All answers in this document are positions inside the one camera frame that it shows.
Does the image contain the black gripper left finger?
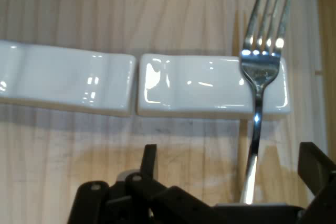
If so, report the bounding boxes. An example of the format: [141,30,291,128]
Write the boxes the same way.
[67,144,218,224]

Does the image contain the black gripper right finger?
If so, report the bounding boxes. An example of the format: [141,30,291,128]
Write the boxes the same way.
[297,142,336,224]

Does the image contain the silver metal fork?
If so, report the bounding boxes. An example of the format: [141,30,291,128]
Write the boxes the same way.
[239,0,294,205]

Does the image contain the white ceramic cutlery rest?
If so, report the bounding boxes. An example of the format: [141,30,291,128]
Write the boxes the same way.
[0,40,137,117]
[136,53,291,116]

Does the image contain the light wooden drawer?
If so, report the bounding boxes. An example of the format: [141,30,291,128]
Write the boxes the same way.
[0,0,336,224]

